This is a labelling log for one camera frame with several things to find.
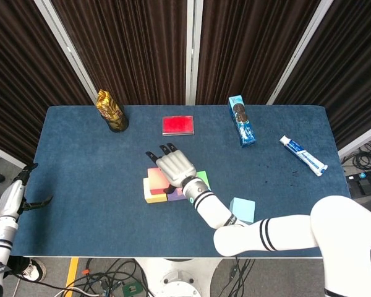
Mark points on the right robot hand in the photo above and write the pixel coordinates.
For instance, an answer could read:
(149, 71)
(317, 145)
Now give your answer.
(176, 168)

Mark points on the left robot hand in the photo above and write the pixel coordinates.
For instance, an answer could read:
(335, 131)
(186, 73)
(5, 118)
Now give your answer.
(9, 201)

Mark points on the red foam cube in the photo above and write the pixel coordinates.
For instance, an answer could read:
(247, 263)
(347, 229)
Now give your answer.
(156, 182)

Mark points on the green foam cube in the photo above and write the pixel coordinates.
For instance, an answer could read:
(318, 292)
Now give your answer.
(204, 178)

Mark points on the yellow foam cube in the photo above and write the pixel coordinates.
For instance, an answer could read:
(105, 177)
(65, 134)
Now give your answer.
(154, 199)

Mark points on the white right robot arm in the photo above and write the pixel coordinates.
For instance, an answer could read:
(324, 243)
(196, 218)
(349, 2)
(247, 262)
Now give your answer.
(235, 238)

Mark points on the purple foam cube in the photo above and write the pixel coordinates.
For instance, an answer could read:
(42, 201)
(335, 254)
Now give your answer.
(174, 196)

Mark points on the red box with clear lid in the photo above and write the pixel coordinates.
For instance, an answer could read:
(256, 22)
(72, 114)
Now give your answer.
(177, 125)

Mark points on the person in black clothes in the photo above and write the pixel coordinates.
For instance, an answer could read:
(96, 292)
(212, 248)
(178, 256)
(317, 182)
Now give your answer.
(18, 264)

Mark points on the black mesh pen holder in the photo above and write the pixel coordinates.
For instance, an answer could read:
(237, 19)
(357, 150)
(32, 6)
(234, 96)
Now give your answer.
(119, 125)

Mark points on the white black sneaker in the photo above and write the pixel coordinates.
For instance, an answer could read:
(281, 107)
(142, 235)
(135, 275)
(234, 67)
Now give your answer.
(34, 272)

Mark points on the light blue foam cube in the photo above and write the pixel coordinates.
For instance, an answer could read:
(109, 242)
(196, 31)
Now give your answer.
(242, 210)

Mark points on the blue cookie box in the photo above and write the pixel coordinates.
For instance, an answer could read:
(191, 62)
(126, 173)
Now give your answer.
(242, 123)

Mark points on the gold foil snack bag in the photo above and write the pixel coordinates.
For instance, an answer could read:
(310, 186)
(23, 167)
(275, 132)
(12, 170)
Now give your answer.
(106, 105)

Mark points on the brown pleated curtain panel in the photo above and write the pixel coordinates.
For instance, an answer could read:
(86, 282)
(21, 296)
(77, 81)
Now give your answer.
(244, 46)
(352, 62)
(18, 77)
(126, 46)

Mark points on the white blue toothpaste tube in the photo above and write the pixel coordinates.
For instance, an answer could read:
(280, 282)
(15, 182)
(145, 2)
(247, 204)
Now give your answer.
(303, 154)

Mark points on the green circuit device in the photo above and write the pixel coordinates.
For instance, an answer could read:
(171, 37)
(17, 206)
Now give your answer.
(131, 289)

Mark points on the white partition base rail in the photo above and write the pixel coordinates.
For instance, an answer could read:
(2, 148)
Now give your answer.
(9, 156)
(361, 142)

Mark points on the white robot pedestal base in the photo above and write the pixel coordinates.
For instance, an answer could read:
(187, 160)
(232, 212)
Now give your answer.
(176, 278)

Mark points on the white partition frame post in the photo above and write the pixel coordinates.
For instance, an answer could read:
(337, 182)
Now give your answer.
(65, 46)
(300, 46)
(193, 46)

